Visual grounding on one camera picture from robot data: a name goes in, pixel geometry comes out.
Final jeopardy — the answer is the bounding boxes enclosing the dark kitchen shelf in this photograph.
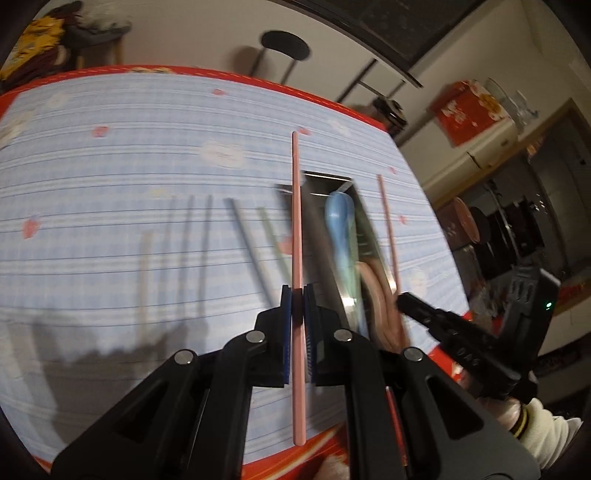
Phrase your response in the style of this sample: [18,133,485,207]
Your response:
[455,99,591,315]

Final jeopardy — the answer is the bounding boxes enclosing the dark wall shelf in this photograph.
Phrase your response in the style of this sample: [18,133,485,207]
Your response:
[286,0,485,88]

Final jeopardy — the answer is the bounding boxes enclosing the red printed box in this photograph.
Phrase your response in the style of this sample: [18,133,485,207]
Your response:
[431,79,506,147]

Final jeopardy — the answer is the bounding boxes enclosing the blue plaid tablecloth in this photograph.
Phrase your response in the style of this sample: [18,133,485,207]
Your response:
[0,65,467,480]

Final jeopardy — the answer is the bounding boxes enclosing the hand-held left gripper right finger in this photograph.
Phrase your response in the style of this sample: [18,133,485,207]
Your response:
[302,282,541,480]

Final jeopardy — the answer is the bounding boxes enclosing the pink spoon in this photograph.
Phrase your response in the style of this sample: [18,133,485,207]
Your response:
[358,261,407,352]

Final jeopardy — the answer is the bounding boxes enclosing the white fridge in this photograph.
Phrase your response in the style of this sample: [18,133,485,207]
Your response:
[422,117,520,199]

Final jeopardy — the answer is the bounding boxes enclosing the black round stool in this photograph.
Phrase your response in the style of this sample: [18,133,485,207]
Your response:
[252,30,311,86]

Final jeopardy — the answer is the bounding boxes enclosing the grey-blue chopstick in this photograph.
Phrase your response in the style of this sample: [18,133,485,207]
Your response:
[224,198,280,308]

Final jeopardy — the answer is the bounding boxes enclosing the person's right hand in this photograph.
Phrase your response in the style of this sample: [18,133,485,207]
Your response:
[475,394,525,432]

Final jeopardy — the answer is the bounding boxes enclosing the pink chopstick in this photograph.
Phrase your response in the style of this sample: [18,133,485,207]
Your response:
[290,131,306,446]
[376,174,402,296]

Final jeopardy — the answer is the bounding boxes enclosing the clear glass jars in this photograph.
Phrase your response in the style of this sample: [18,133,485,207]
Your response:
[485,78,539,132]

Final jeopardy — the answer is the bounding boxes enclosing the black metal frame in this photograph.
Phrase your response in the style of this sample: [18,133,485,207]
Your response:
[337,58,407,103]

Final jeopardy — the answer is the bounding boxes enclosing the dark rice cooker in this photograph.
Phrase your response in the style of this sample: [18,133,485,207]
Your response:
[372,95,409,134]

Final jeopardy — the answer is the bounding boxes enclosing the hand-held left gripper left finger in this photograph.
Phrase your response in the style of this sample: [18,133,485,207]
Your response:
[51,285,294,480]

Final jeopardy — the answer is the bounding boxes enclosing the blue spoon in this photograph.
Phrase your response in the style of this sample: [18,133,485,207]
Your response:
[324,193,358,296]

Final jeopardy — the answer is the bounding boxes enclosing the metal utensil tray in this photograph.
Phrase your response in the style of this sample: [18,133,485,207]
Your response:
[276,170,407,352]

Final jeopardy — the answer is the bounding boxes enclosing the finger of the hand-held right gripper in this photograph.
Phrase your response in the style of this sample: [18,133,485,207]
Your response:
[396,292,523,401]

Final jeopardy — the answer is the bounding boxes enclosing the round pink container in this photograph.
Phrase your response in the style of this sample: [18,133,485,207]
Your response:
[445,196,483,245]

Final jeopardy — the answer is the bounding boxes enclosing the yellow snack bag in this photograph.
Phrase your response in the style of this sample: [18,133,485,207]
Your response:
[2,16,65,79]

